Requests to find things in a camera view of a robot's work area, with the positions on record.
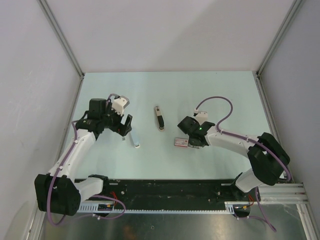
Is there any beige black stapler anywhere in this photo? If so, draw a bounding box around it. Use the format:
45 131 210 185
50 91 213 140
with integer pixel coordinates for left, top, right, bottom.
154 105 165 132

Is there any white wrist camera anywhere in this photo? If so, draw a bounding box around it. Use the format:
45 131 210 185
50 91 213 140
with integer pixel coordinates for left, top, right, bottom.
111 95 130 116
193 108 208 125

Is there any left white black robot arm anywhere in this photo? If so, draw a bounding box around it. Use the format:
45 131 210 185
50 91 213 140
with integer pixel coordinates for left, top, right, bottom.
34 94 133 216

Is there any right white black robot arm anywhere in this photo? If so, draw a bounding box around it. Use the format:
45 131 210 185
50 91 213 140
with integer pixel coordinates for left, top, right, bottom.
177 116 291 201

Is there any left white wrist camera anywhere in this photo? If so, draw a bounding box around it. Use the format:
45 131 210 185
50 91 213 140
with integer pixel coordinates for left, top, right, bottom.
111 95 130 116

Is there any red white staple box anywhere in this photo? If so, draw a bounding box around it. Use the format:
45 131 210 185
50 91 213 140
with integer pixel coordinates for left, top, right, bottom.
174 138 189 148

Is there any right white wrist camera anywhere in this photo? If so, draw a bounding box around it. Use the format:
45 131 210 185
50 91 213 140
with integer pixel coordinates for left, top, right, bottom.
193 108 208 125

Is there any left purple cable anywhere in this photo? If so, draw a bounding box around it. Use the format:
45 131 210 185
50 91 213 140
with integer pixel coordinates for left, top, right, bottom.
46 92 126 226

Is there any grey slotted cable duct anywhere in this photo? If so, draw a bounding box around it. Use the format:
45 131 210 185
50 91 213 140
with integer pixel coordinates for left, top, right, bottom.
77 201 237 214

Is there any aluminium frame rail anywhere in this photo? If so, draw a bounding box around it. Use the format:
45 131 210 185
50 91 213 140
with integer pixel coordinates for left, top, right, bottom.
258 183 309 204

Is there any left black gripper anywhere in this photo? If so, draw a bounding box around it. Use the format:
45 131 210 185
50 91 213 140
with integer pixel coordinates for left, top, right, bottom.
101 102 132 137

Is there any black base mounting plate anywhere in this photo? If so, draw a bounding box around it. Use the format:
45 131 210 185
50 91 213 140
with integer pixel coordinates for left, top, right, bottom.
51 177 261 204

